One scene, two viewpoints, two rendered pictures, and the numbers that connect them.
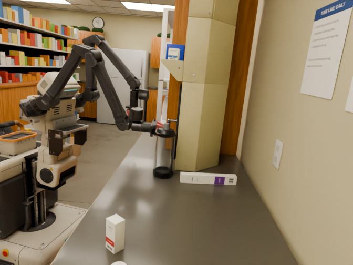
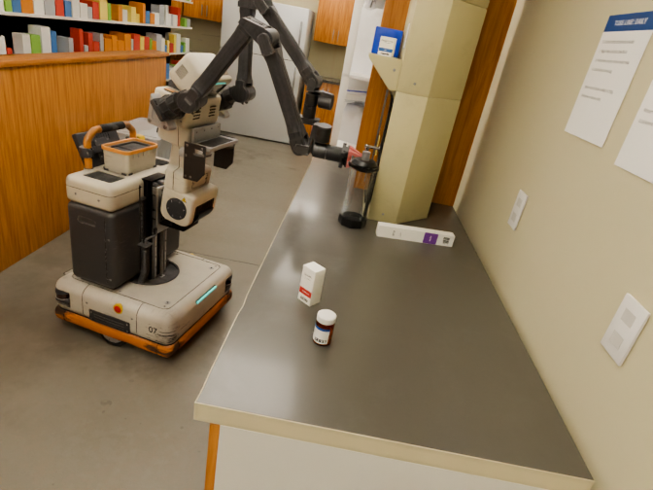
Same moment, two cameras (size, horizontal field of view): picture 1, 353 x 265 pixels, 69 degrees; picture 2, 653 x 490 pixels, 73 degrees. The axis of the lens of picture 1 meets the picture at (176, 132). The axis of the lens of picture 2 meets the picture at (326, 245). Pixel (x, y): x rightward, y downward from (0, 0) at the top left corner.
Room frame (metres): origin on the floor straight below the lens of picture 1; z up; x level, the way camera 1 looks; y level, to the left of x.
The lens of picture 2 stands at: (-0.29, 0.15, 1.54)
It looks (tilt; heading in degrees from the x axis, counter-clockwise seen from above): 25 degrees down; 359
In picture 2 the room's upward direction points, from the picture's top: 11 degrees clockwise
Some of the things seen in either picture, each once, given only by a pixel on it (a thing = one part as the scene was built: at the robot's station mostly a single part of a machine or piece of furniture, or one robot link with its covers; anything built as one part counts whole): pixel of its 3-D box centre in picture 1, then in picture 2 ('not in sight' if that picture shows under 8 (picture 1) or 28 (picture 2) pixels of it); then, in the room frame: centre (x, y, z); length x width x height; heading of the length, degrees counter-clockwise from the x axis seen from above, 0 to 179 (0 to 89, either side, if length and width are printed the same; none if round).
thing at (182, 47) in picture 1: (175, 53); (386, 42); (1.55, 0.05, 1.56); 0.10 x 0.10 x 0.09; 89
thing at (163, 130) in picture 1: (166, 129); (364, 160); (1.23, 0.05, 1.18); 0.09 x 0.09 x 0.07
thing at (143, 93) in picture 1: (140, 90); (321, 93); (1.77, 0.27, 1.31); 0.11 x 0.09 x 0.12; 78
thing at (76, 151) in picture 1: (66, 148); not in sight; (3.78, 1.66, 0.14); 0.41 x 0.32 x 0.28; 5
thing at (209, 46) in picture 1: (203, 97); (421, 117); (1.47, -0.14, 1.33); 0.32 x 0.25 x 0.77; 179
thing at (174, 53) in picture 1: (174, 54); (387, 47); (1.41, 0.05, 1.54); 0.05 x 0.05 x 0.06; 79
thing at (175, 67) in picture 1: (173, 70); (381, 70); (1.47, 0.05, 1.46); 0.32 x 0.11 x 0.10; 179
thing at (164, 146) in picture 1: (164, 152); (358, 192); (1.23, 0.05, 1.06); 0.11 x 0.11 x 0.21
